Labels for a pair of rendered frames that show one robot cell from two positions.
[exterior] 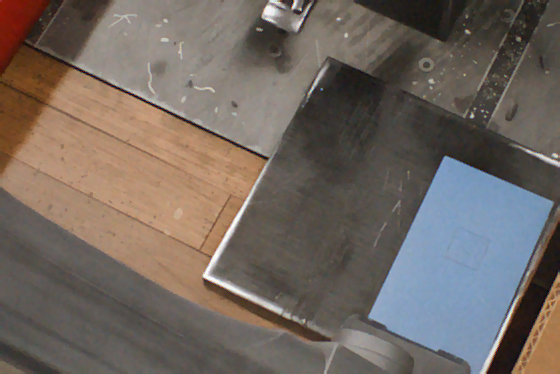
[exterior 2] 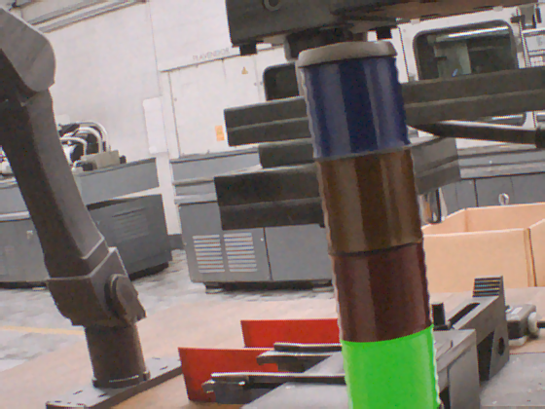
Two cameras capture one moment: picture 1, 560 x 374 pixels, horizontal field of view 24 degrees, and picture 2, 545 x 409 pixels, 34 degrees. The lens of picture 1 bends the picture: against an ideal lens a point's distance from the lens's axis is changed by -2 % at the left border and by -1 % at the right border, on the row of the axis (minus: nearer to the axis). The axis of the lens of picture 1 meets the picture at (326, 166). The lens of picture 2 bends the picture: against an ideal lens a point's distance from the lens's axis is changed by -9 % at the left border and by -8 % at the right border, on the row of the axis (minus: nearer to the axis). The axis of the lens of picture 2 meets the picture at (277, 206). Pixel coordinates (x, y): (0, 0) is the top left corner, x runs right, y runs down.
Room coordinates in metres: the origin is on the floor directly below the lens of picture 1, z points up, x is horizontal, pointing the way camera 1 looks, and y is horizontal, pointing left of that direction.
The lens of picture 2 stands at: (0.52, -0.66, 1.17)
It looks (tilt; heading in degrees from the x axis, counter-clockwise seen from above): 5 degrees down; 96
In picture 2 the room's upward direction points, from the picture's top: 9 degrees counter-clockwise
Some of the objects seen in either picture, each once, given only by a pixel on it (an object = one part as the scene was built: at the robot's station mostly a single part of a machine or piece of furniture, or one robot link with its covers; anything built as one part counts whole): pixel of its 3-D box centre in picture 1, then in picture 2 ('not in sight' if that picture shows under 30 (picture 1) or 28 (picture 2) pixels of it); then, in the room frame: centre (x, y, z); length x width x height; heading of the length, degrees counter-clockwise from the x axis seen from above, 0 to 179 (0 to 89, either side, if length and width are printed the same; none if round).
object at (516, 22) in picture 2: not in sight; (470, 81); (1.13, 4.71, 1.21); 0.86 x 0.10 x 0.79; 150
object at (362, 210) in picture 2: not in sight; (370, 198); (0.52, -0.30, 1.14); 0.04 x 0.04 x 0.03
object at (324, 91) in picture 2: not in sight; (355, 106); (0.52, -0.30, 1.17); 0.04 x 0.04 x 0.03
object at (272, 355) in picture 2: not in sight; (301, 356); (0.44, 0.08, 0.98); 0.07 x 0.02 x 0.01; 154
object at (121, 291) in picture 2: not in sight; (101, 301); (0.21, 0.31, 1.00); 0.09 x 0.06 x 0.06; 160
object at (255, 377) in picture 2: not in sight; (329, 390); (0.47, -0.02, 0.98); 0.13 x 0.01 x 0.03; 154
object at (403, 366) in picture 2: not in sight; (390, 371); (0.52, -0.30, 1.07); 0.04 x 0.04 x 0.03
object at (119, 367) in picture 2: not in sight; (116, 355); (0.21, 0.31, 0.94); 0.20 x 0.07 x 0.08; 64
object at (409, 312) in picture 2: not in sight; (381, 287); (0.52, -0.30, 1.10); 0.04 x 0.04 x 0.03
